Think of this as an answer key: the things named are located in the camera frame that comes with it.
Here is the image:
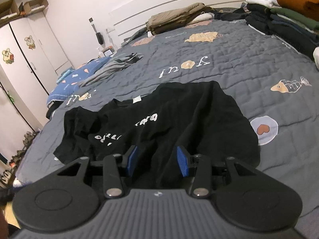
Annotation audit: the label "white headboard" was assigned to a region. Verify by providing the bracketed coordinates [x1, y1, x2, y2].
[110, 0, 250, 46]

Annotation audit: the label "teal zigzag folded cloth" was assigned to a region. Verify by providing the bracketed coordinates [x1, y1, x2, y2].
[56, 67, 75, 84]

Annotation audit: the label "blue carrot print pillow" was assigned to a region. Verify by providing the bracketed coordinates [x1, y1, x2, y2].
[47, 56, 111, 105]

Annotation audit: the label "dark grey pillow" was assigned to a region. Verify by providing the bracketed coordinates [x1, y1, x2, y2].
[123, 27, 148, 46]

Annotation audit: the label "white folded cloth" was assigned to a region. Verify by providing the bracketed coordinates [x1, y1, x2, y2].
[194, 12, 214, 23]

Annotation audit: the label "mouse sticker red card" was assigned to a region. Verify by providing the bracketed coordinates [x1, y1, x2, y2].
[2, 48, 15, 64]

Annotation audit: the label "black crumpled clothes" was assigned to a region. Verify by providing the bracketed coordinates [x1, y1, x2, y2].
[212, 5, 250, 22]

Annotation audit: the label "stack of folded clothes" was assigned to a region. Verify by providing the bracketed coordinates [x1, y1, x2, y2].
[245, 0, 319, 61]

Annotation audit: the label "white wardrobe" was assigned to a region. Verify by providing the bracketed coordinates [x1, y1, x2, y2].
[0, 11, 75, 97]

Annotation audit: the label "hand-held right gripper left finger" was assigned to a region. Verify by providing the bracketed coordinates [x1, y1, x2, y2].
[57, 145, 139, 200]

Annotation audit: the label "black t-shirt white print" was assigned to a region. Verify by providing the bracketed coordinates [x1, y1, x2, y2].
[53, 80, 261, 190]

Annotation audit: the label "mouse sticker orange trim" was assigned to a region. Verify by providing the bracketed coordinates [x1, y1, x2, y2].
[24, 35, 36, 50]

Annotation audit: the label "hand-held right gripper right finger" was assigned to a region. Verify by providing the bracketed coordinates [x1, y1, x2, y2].
[176, 145, 260, 200]

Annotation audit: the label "dark cloth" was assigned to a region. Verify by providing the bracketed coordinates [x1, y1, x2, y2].
[45, 100, 59, 121]

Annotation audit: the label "dark brown folded garment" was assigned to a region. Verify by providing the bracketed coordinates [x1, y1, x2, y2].
[150, 17, 201, 36]

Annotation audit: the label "grey and black garment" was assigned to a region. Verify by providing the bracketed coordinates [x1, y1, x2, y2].
[77, 52, 144, 88]

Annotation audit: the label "row of shoes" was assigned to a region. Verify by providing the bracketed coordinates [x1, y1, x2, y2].
[0, 131, 41, 187]

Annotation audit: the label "khaki folded garment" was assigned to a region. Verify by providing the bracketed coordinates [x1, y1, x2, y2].
[146, 2, 208, 30]

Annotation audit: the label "grey quilted bedspread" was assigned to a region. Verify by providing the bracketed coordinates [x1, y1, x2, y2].
[10, 17, 319, 229]

